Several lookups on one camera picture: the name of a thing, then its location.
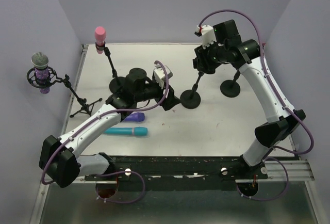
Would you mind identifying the black mounting base rail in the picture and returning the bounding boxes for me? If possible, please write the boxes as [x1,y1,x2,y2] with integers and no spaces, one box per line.
[53,154,274,191]

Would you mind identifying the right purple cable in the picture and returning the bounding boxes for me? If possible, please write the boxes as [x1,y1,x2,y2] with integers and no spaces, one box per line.
[197,9,316,201]

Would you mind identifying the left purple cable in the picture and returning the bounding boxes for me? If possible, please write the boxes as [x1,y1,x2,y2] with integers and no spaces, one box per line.
[41,59,171,204]

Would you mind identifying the silver purple glitter microphone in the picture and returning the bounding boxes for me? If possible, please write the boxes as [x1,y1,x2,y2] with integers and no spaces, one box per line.
[31,52,50,94]

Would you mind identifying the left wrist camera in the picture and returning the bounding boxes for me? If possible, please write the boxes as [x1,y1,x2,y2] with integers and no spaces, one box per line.
[153,66,173,88]

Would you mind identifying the aluminium extrusion rail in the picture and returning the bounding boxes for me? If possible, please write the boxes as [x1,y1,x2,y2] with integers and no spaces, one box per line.
[41,159,315,184]

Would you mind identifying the black shock-mount round-base stand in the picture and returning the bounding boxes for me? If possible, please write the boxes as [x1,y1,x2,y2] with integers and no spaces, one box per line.
[220,70,240,98]

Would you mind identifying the dark purple microphone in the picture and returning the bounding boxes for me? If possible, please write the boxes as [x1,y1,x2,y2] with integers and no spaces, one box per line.
[122,112,145,122]

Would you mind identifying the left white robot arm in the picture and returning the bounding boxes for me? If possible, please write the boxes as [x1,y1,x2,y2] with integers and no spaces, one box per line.
[39,66,179,188]

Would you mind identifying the teal microphone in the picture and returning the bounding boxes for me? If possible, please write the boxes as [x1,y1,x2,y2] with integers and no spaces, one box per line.
[104,127,148,137]

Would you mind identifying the pink microphone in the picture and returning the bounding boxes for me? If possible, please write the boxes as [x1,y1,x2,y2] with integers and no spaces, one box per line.
[94,26,107,54]

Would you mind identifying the black tripod shock-mount stand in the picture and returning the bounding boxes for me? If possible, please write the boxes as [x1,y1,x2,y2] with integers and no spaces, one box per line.
[26,67,103,118]

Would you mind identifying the purple cable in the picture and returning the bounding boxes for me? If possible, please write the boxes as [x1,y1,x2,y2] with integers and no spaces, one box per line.
[197,9,316,201]
[41,59,171,204]

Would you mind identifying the black round-base stand back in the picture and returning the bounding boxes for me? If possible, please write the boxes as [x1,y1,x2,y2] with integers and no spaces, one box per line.
[180,71,204,109]

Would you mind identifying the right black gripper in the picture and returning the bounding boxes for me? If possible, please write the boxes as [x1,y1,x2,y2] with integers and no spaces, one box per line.
[193,38,226,74]

